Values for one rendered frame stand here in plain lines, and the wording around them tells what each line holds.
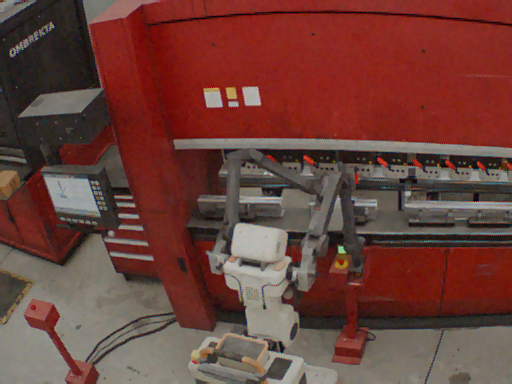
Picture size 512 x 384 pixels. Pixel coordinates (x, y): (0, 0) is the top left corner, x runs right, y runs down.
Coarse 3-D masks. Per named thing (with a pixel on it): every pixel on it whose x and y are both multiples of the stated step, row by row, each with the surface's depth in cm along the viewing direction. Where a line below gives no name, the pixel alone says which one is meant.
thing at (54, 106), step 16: (48, 96) 301; (64, 96) 295; (80, 96) 289; (96, 96) 284; (32, 112) 288; (48, 112) 282; (64, 112) 277; (80, 112) 273; (96, 112) 286; (32, 128) 291; (48, 128) 286; (64, 128) 282; (80, 128) 280; (96, 128) 288; (32, 144) 298; (48, 144) 294; (48, 160) 315
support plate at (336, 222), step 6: (318, 210) 338; (336, 210) 335; (336, 216) 331; (312, 222) 330; (330, 222) 328; (336, 222) 327; (342, 222) 326; (312, 228) 326; (330, 228) 324; (336, 228) 323
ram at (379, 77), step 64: (192, 64) 310; (256, 64) 301; (320, 64) 292; (384, 64) 282; (448, 64) 270; (192, 128) 335; (256, 128) 325; (320, 128) 315; (384, 128) 305; (448, 128) 293
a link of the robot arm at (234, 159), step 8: (232, 152) 296; (240, 152) 298; (232, 160) 296; (240, 160) 298; (248, 160) 303; (232, 168) 296; (240, 168) 298; (232, 176) 296; (232, 184) 296; (232, 192) 295; (232, 200) 295; (232, 208) 295; (224, 216) 297; (232, 216) 294; (224, 224) 298; (232, 224) 291; (232, 232) 291
